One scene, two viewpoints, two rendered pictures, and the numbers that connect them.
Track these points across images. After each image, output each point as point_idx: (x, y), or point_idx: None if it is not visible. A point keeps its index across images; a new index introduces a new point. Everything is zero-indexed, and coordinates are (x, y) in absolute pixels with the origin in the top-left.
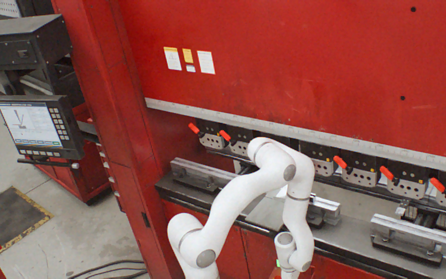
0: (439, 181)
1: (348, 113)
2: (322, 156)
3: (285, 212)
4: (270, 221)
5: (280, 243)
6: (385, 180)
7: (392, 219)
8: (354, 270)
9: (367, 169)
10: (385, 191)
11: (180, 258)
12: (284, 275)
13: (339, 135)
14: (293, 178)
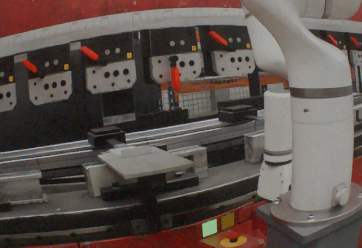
0: None
1: None
2: (185, 45)
3: (269, 39)
4: (166, 164)
5: (287, 92)
6: (202, 125)
7: (263, 130)
8: (265, 203)
9: (243, 46)
10: (210, 137)
11: (305, 28)
12: (288, 171)
13: (205, 7)
14: None
